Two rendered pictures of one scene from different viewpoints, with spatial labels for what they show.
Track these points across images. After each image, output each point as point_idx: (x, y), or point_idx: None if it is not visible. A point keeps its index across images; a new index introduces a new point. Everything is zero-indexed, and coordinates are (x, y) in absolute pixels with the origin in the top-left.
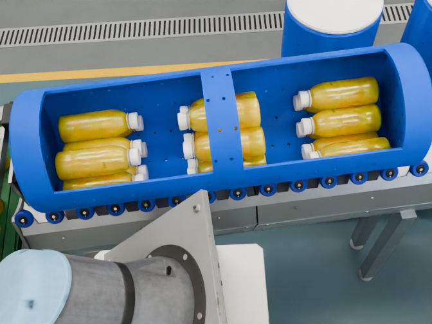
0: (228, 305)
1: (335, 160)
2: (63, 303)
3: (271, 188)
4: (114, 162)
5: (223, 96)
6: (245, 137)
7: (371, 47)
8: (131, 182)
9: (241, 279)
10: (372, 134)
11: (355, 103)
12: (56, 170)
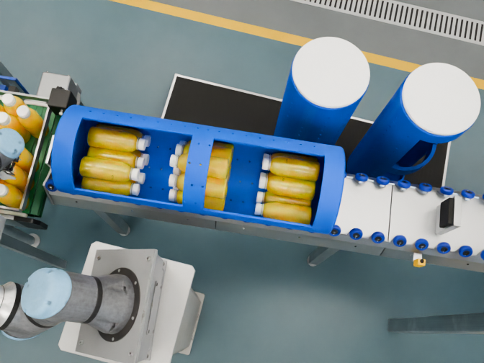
0: (163, 299)
1: (266, 221)
2: (65, 304)
3: None
4: (119, 177)
5: (200, 163)
6: (212, 186)
7: (318, 149)
8: (127, 196)
9: (175, 285)
10: (307, 200)
11: (299, 178)
12: (79, 171)
